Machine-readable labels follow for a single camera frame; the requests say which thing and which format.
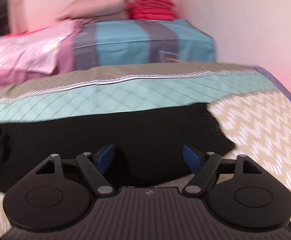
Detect black pants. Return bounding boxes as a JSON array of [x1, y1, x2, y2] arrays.
[[0, 103, 235, 192]]

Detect zigzag patterned bed sheet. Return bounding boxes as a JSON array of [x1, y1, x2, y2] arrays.
[[0, 61, 291, 238]]

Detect teal grey striped quilt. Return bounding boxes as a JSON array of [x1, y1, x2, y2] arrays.
[[73, 19, 216, 70]]

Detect peach pillow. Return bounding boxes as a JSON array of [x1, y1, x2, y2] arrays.
[[56, 0, 128, 21]]

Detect red folded blanket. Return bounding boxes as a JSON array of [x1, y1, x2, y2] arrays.
[[129, 0, 178, 21]]

